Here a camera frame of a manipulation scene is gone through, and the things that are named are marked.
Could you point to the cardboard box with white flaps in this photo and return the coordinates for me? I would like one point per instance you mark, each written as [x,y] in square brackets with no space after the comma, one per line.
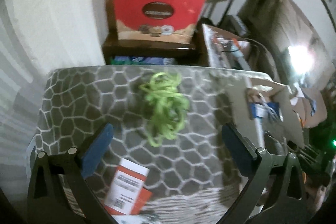
[286,134]

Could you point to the red Collection gift box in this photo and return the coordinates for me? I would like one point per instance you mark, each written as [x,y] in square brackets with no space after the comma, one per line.
[168,21]

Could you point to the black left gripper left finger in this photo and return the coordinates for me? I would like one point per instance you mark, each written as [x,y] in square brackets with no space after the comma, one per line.
[46,199]

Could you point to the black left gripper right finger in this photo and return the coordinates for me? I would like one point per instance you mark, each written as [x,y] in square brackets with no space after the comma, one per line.
[274,192]

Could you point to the grey hexagon pattern blanket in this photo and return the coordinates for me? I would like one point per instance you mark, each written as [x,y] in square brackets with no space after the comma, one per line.
[192,178]

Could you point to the KN95 face mask bag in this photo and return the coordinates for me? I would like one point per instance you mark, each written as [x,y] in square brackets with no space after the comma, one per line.
[271,111]

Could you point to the dark wooden side table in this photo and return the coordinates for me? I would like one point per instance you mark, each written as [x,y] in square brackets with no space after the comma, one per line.
[184,53]

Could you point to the orange white small box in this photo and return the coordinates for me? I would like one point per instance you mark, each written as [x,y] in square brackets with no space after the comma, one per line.
[127,194]

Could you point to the brown sofa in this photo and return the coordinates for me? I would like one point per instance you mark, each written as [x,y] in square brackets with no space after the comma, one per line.
[300,55]

